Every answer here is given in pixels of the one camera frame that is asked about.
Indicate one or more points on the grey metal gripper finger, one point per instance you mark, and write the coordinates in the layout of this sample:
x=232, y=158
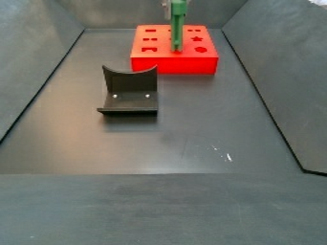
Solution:
x=165, y=4

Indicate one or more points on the green three-prong peg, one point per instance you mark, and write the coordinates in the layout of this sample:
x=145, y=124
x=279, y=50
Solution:
x=177, y=7

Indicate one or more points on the red shape-sorter block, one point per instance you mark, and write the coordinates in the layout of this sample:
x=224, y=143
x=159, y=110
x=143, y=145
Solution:
x=151, y=51

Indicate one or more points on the black curved bracket holder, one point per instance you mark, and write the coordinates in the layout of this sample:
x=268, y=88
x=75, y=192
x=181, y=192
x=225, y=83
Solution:
x=131, y=92

